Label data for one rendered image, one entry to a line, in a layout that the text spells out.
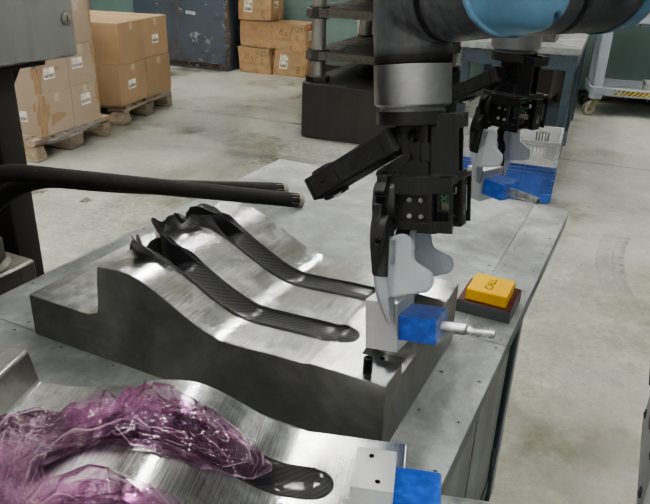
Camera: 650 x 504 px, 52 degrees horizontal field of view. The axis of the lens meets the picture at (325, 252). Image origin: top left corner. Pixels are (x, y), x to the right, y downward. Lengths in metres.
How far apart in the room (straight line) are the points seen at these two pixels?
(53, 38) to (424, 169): 0.93
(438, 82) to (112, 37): 4.73
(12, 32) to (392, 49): 0.87
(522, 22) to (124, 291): 0.53
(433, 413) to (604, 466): 1.33
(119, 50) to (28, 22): 3.92
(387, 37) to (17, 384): 0.48
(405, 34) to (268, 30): 6.93
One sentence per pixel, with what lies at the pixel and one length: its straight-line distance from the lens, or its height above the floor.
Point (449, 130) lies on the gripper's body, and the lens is 0.64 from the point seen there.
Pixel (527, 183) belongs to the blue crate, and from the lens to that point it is 3.97.
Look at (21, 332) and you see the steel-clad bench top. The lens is 0.99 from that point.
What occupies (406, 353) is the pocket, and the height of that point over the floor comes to 0.87.
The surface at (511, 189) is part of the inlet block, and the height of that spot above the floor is 0.94.
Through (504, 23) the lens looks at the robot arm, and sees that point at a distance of 0.56.
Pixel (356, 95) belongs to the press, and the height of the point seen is 0.35.
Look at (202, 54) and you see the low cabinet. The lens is 7.85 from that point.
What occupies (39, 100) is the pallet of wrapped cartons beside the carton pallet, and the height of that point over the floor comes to 0.37.
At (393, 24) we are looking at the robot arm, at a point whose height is 1.22.
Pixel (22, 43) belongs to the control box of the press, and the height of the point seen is 1.11.
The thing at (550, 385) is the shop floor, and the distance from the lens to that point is 2.35.
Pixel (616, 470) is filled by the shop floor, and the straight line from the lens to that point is 2.09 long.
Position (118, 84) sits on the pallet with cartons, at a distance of 5.34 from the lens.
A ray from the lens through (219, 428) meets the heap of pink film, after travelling 0.61.
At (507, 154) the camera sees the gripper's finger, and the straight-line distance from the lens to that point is 1.18.
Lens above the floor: 1.28
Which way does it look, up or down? 25 degrees down
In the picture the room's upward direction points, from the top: 2 degrees clockwise
